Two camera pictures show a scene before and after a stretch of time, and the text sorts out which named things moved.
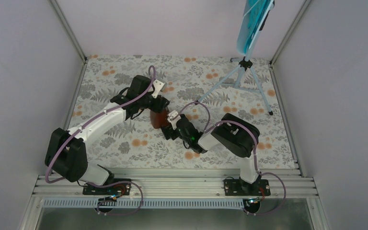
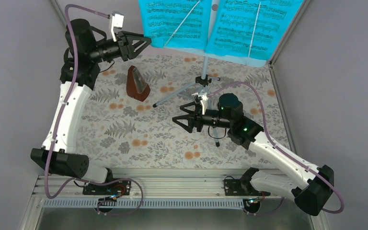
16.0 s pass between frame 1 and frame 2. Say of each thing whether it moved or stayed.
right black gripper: moved
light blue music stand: moved
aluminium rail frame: stayed
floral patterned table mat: stayed
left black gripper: moved
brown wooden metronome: moved
